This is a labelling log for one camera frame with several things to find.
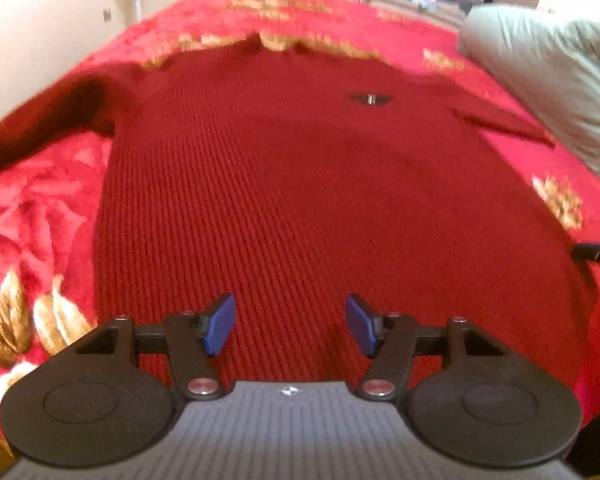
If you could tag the dark red knit sweater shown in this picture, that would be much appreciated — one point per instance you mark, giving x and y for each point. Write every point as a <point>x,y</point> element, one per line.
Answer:
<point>290,185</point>

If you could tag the white wall socket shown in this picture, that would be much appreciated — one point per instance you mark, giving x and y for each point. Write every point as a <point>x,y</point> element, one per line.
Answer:
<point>107,14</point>

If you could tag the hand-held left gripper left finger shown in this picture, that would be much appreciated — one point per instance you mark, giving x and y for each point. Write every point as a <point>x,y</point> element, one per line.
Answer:
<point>219,324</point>

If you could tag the red floral blanket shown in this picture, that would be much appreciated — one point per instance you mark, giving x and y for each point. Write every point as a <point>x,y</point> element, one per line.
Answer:
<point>45,220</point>

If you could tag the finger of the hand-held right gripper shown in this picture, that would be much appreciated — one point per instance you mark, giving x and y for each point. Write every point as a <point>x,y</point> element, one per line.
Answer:
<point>597,252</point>

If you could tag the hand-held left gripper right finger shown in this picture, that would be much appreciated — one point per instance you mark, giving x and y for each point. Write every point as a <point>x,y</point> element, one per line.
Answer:
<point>361,324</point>

